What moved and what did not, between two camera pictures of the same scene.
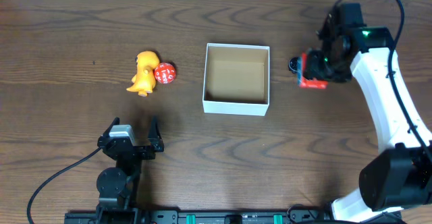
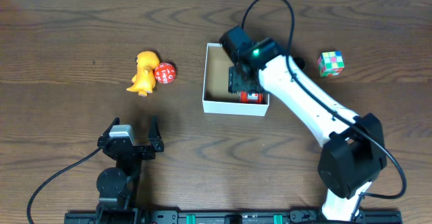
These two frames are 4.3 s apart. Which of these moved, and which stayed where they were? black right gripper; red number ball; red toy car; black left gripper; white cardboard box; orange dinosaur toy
Moved: red toy car; black right gripper
Stayed: red number ball; orange dinosaur toy; white cardboard box; black left gripper
